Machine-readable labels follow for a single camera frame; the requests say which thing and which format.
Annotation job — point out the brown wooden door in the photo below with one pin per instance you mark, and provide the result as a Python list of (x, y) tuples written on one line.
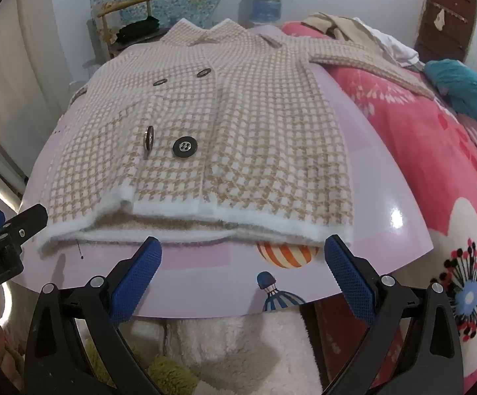
[(448, 8)]

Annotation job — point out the white curtain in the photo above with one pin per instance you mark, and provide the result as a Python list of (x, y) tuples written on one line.
[(12, 90)]

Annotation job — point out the teal fluffy cloth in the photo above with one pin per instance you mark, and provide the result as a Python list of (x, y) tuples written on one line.
[(465, 86)]

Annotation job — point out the pink floral blanket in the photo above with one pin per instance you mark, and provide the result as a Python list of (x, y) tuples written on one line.
[(419, 164)]

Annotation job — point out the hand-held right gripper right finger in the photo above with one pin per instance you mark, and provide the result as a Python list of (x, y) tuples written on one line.
[(349, 275)]

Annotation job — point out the green fluffy cloth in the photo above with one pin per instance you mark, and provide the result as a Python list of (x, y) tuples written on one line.
[(168, 374)]

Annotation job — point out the white fluffy cloth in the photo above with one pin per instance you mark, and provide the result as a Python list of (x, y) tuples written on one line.
[(238, 349)]

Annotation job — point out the beige item hanging on door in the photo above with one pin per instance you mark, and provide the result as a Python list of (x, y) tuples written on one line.
[(440, 18)]

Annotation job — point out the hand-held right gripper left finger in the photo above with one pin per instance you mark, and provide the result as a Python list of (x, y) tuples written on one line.
[(139, 273)]

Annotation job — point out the wooden chair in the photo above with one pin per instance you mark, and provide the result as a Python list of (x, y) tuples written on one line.
[(106, 12)]

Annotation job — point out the blue water dispenser bottle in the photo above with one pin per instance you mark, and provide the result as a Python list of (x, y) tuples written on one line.
[(267, 0)]

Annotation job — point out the black bag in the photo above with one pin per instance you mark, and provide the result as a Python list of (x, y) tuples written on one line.
[(137, 28)]

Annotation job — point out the white garment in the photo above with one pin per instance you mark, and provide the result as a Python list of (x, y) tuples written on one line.
[(391, 45)]

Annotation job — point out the beige white houndstooth coat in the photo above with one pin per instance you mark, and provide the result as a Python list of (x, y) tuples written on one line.
[(255, 131)]

